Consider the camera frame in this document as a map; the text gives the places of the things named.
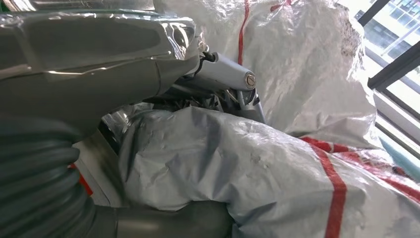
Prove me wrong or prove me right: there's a black window frame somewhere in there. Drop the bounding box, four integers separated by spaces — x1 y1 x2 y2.
357 0 420 160

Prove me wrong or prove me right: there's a white building outside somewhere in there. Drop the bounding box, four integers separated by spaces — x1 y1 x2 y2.
338 0 420 114

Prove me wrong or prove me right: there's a ribbed grey left arm sleeve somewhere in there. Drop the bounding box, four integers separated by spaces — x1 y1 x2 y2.
0 117 99 238

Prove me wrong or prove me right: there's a white electronic scale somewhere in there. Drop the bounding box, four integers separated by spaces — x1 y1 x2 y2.
68 129 127 208

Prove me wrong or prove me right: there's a grey-white package with red tape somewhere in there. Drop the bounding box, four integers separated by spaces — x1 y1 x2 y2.
117 106 420 238

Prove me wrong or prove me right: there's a steel scale pan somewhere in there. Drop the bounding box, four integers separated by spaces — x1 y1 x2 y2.
98 109 142 155

